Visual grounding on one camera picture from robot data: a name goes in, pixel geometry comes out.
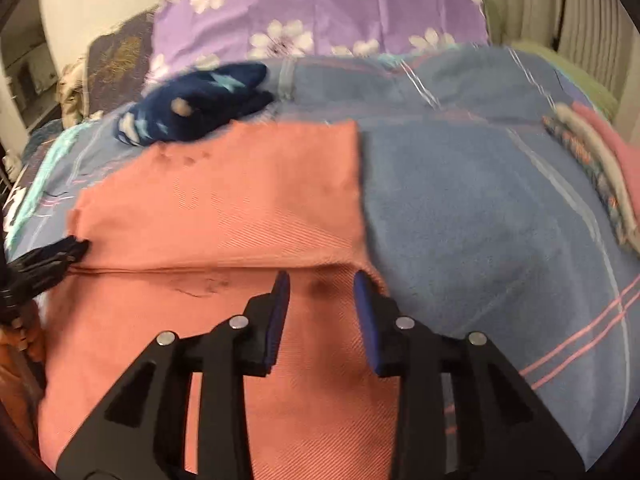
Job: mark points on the dark patterned pillow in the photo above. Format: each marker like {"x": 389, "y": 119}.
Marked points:
{"x": 120, "y": 60}

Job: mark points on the teal blanket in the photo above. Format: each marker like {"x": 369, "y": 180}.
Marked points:
{"x": 45, "y": 170}

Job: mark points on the beige crumpled cloth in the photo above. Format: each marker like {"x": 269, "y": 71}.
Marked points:
{"x": 72, "y": 90}

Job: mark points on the navy patterned garment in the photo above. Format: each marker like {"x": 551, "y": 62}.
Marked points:
{"x": 200, "y": 105}

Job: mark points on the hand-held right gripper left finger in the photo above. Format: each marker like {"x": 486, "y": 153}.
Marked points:
{"x": 280, "y": 310}

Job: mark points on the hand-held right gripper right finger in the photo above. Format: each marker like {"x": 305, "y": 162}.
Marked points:
{"x": 364, "y": 310}

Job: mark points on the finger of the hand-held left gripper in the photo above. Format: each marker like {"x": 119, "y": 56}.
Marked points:
{"x": 50, "y": 262}

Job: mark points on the green pillow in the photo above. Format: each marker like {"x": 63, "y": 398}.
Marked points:
{"x": 575, "y": 72}

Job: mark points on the pink folded cloth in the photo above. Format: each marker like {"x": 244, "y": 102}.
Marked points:
{"x": 610, "y": 135}

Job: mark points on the blue plaid blanket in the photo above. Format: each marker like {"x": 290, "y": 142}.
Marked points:
{"x": 450, "y": 185}

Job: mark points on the salmon knit cloth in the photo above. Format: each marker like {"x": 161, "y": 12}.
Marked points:
{"x": 225, "y": 210}

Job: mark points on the purple floral pillow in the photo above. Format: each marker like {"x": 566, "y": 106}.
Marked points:
{"x": 325, "y": 10}

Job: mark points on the white curtain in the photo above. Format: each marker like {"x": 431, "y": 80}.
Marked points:
{"x": 590, "y": 20}

